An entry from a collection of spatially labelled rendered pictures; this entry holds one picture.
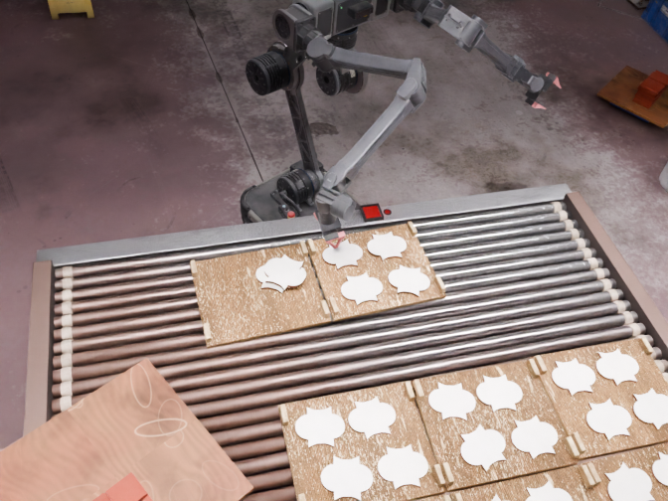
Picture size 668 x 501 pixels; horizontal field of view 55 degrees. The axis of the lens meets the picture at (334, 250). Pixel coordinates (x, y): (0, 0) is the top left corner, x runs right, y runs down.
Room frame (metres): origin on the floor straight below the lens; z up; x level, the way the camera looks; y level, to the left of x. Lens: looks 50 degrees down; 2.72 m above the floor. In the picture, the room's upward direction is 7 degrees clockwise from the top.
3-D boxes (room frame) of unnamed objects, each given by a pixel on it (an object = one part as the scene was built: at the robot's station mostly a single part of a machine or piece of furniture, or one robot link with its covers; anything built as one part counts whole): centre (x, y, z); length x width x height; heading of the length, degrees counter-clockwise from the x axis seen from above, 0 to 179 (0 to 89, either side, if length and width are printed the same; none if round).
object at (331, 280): (1.46, -0.15, 0.93); 0.41 x 0.35 x 0.02; 113
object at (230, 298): (1.30, 0.24, 0.93); 0.41 x 0.35 x 0.02; 113
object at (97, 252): (1.67, 0.04, 0.89); 2.08 x 0.09 x 0.06; 110
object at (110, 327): (1.37, -0.07, 0.90); 1.95 x 0.05 x 0.05; 110
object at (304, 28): (2.04, 0.18, 1.45); 0.09 x 0.08 x 0.12; 136
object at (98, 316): (1.42, -0.05, 0.90); 1.95 x 0.05 x 0.05; 110
